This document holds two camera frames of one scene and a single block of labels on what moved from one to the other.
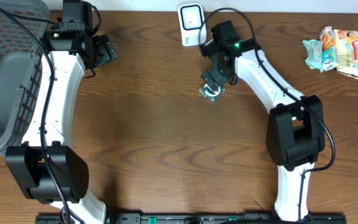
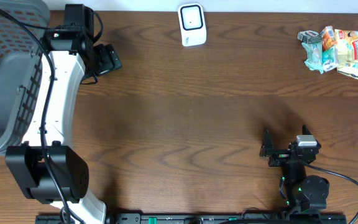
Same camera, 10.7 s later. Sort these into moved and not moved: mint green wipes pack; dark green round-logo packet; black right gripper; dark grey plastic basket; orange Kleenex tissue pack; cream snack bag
Moved: black right gripper; dark green round-logo packet
Not moved: orange Kleenex tissue pack; mint green wipes pack; dark grey plastic basket; cream snack bag
